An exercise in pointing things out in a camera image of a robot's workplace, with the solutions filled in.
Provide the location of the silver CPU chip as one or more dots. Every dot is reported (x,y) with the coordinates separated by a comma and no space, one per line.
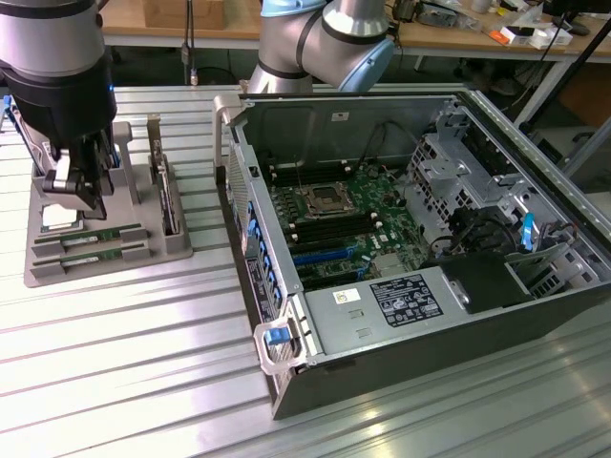
(57,221)

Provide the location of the silver chipset heatsink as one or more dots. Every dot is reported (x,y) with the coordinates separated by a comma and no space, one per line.
(389,264)

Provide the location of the orange and white small box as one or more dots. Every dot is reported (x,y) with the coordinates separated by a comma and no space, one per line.
(506,35)

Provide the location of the grey parts rack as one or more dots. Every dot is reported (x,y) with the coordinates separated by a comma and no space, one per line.
(143,214)

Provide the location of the brown cardboard box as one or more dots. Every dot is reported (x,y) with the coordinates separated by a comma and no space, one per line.
(167,12)

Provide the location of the blue disk bay clip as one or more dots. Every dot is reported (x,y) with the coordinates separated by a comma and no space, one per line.
(527,234)

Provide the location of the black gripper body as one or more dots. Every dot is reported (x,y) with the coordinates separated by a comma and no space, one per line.
(62,105)

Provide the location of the black plastic shroud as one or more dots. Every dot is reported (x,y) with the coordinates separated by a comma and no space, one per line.
(487,281)

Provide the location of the green motherboard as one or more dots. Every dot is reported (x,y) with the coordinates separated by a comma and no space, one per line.
(396,214)

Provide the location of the graphics card with metal bracket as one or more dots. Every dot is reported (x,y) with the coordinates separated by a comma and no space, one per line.
(164,191)

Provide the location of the silver power supply unit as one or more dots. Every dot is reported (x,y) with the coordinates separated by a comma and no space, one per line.
(334,324)

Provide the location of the black computer mouse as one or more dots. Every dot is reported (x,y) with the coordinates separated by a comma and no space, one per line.
(581,28)

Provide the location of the CPU socket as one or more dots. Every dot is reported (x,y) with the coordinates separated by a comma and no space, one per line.
(329,198)

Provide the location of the thin metal locking lever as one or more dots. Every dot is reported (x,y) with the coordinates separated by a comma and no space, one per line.
(299,176)

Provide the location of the wooden desk with white frame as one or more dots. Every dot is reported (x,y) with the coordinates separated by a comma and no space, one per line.
(124,29)
(453,35)

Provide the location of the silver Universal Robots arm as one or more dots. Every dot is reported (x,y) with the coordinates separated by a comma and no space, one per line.
(48,38)

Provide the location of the black expansion slot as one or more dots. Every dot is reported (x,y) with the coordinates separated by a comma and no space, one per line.
(334,277)

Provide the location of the metal disk bay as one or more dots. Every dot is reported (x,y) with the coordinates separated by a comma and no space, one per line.
(453,181)

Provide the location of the black tripod pole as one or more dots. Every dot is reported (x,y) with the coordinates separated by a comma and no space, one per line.
(584,57)

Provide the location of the blue expansion slot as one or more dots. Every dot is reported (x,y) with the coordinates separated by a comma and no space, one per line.
(324,257)

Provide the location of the blue case latch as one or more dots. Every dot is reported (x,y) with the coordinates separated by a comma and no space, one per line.
(277,336)

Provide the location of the grey metal device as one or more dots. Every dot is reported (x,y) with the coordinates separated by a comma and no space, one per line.
(439,16)

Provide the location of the green RAM stick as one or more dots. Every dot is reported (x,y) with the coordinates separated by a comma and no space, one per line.
(90,237)
(90,257)

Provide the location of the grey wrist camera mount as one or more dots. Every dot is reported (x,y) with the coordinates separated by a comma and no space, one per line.
(59,176)

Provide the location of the open black PC case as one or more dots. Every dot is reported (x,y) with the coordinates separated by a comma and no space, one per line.
(429,362)

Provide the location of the hard disk drive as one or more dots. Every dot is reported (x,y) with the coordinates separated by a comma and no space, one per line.
(7,107)

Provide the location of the white flat box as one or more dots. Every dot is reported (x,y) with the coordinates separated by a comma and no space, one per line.
(554,38)

